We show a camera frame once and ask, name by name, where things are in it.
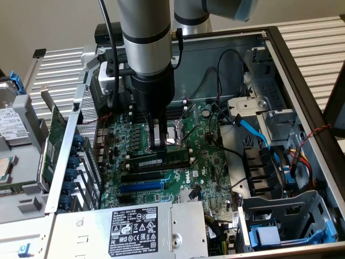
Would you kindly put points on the green graphics card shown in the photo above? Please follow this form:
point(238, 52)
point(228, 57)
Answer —
point(55, 140)

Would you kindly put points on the blue plastic latch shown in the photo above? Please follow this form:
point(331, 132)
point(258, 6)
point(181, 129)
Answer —
point(289, 178)

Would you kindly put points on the black case fan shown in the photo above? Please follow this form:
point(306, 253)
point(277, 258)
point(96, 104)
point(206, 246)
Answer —
point(258, 172)

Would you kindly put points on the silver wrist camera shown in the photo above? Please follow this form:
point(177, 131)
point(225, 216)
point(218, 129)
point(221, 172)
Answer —
point(106, 78)

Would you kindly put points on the grey disk bay cage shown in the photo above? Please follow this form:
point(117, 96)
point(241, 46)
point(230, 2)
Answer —
point(283, 205)

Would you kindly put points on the blue expansion slot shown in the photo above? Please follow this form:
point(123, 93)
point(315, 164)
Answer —
point(140, 186)

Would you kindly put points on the thin metal locking lever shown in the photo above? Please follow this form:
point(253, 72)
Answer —
point(190, 134)
point(188, 110)

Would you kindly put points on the blue disk bracket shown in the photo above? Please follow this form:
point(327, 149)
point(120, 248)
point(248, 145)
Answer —
point(18, 81)

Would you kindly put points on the RAM slot white clips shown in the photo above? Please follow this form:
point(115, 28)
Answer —
point(178, 106)
point(178, 112)
point(190, 151)
point(192, 160)

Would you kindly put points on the round coin battery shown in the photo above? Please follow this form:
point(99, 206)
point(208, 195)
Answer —
point(206, 112)

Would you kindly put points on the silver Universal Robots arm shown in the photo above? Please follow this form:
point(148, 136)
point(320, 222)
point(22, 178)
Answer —
point(145, 27)

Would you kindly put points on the green Dell motherboard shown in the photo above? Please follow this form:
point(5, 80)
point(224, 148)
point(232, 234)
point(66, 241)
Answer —
point(207, 162)

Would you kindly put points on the green RAM stick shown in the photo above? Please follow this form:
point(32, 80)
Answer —
point(10, 190)
point(145, 162)

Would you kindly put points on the black table end cap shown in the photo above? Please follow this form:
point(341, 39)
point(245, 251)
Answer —
point(39, 53)

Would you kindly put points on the long black expansion slot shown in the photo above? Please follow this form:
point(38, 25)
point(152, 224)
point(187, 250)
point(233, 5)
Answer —
point(140, 177)

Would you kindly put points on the silver hard disk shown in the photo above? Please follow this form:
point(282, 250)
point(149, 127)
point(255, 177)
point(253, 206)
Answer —
point(10, 124)

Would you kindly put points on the dark panel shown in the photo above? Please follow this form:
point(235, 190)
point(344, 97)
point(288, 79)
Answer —
point(337, 102)

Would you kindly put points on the silver CPU chip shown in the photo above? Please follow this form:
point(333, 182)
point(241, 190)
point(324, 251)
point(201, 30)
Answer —
point(4, 170)

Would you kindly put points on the open metal PC case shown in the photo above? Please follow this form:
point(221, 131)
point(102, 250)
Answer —
point(210, 59)

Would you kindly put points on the black box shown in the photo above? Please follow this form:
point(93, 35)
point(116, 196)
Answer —
point(101, 33)

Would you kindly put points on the metal CPU socket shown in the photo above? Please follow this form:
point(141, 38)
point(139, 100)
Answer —
point(175, 132)

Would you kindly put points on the silver chipset heatsink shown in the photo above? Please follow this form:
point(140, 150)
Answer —
point(184, 196)

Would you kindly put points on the grey parts rack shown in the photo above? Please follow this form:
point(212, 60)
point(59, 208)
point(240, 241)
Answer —
point(24, 162)

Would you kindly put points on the blue disk caddy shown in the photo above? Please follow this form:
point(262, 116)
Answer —
point(266, 234)

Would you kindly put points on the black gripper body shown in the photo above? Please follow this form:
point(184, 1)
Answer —
point(153, 91)

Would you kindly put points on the blue card retention clip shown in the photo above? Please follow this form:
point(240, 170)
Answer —
point(69, 187)
point(73, 162)
point(71, 174)
point(65, 201)
point(78, 140)
point(74, 151)

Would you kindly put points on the metal disk bay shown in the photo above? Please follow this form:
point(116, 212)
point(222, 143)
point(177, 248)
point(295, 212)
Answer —
point(272, 89)

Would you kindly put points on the short black expansion slot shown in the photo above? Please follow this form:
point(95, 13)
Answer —
point(125, 199)

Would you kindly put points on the metal rear port block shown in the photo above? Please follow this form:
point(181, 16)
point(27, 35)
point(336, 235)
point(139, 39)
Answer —
point(102, 145)

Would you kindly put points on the silver power supply unit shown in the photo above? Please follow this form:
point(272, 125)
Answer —
point(86, 229)

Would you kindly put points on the blue case latch button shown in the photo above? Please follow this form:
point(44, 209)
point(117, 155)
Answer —
point(24, 249)

